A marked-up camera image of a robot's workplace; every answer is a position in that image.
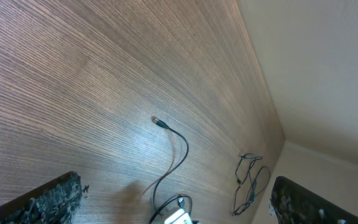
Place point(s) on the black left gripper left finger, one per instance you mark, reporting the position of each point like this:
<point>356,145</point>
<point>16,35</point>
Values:
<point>55,202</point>

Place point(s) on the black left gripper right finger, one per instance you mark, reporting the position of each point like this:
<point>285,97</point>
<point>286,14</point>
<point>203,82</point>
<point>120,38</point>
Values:
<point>295,204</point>

